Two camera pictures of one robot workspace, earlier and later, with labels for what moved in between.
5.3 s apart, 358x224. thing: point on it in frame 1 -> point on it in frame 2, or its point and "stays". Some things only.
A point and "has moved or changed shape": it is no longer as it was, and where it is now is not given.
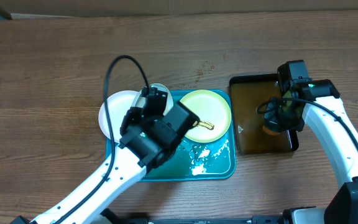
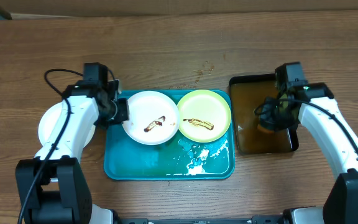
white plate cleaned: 119,104 -> 48,121
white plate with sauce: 140,99 has moved or changed shape
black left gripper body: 134,117 -> 117,112
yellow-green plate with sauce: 213,112 stays
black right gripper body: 279,116 stays
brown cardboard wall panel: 32,9 stays
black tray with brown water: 247,91 stays
